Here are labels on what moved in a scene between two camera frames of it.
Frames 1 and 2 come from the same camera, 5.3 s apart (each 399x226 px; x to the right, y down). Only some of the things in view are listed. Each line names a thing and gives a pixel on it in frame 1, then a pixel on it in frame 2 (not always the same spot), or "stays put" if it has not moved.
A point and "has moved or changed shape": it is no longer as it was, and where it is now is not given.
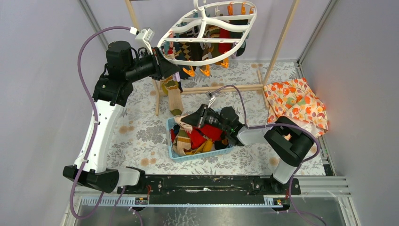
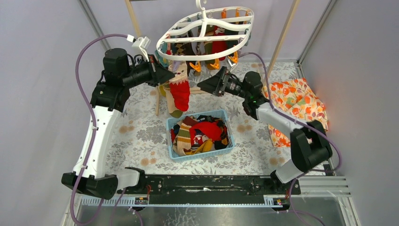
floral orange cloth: (295, 99) stays put
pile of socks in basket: (187, 139) stays put
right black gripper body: (205, 118) → (225, 84)
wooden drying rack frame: (259, 86) stays put
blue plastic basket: (174, 156) stays put
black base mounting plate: (210, 189) stays put
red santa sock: (193, 130) → (179, 86)
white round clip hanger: (208, 34) has moved or changed shape
